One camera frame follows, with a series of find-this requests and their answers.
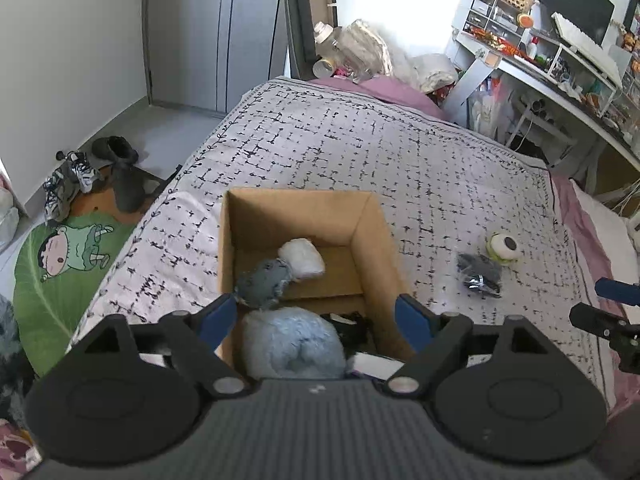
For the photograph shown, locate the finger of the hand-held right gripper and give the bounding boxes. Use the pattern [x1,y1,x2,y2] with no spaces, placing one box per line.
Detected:
[569,302,640,375]
[595,276,640,307]

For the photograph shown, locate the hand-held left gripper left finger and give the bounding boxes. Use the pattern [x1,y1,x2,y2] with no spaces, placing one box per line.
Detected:
[67,293,251,400]

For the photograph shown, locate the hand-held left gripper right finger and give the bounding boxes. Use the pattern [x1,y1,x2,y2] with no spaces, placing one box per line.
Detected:
[385,294,567,400]

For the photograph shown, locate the blue grey sock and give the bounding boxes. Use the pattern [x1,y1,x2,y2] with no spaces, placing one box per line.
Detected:
[235,258,295,310]

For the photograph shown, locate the black sock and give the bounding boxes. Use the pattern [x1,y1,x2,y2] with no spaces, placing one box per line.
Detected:
[320,311,373,356]

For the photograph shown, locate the light blue fluffy plush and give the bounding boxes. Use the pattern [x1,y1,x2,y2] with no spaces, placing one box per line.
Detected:
[240,306,347,380]

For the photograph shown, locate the white sock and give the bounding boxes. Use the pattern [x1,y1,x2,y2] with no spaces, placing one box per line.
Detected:
[277,239,327,281]

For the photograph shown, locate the brown cardboard box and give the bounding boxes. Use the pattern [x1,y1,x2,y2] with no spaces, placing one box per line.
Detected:
[217,187,416,381]

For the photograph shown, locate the dark patterned cloth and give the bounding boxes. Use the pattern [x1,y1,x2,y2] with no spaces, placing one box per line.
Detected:
[456,252,503,297]

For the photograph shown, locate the green white round toy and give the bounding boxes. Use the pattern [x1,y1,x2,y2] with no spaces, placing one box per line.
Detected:
[486,232,521,266]

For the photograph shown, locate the black boot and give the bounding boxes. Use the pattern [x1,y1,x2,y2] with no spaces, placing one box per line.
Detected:
[91,136,140,163]
[112,160,146,213]

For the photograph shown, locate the green cartoon rug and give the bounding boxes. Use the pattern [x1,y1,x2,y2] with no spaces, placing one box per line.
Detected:
[12,210,138,378]

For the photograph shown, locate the black white patterned blanket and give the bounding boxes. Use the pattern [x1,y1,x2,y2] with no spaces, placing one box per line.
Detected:
[65,77,613,411]

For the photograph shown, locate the grey white sneaker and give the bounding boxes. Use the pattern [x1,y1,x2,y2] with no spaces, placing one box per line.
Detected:
[42,170,81,226]
[62,150,103,195]

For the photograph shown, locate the dark fuzzy cloth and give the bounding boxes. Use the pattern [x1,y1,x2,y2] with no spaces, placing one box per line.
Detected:
[0,295,33,416]

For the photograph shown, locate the white desk with dark top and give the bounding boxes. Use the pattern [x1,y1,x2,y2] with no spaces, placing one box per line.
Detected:
[442,30,640,171]

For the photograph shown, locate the shopping bags under desk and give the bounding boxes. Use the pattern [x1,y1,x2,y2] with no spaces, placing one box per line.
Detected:
[465,80,516,141]

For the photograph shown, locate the white trash bag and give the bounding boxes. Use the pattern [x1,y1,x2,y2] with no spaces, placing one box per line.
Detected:
[0,187,21,251]

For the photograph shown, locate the white monitor riser shelf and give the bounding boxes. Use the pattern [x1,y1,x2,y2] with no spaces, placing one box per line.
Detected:
[525,27,626,106]

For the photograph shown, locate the white keyboard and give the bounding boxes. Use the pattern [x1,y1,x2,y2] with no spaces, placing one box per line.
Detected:
[551,11,621,73]

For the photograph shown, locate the pile of white plastic bags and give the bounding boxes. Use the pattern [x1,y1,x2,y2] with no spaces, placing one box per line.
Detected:
[340,19,458,93]

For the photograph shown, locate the red packets on desk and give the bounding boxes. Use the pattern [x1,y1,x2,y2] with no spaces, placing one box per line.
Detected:
[467,27,526,56]

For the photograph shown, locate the grey door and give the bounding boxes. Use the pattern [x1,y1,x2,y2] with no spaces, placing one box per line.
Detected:
[142,0,291,116]

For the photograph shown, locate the clear plastic bottle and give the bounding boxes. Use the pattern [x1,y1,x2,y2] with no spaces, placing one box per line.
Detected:
[314,22,351,61]

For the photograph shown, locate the black framed brown board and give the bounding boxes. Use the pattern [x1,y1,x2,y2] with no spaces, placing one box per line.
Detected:
[282,0,336,81]

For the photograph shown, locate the white drawer organizer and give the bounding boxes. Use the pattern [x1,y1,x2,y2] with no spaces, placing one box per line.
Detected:
[452,0,531,53]

